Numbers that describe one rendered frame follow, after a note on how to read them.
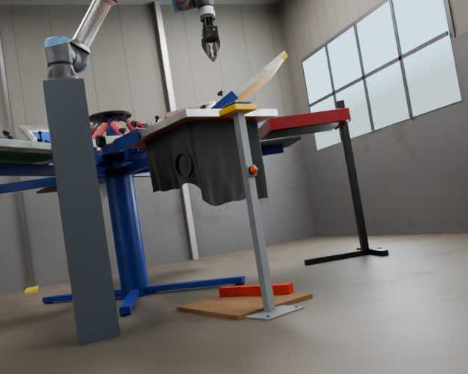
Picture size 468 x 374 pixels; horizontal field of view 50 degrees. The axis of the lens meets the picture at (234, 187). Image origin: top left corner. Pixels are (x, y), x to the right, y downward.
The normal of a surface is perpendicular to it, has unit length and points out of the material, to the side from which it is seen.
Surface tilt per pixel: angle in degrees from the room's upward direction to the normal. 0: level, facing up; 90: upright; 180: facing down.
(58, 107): 90
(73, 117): 90
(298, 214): 90
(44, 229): 90
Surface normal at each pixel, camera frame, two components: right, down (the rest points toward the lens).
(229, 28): 0.33, -0.10
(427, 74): -0.93, 0.13
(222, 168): 0.70, -0.11
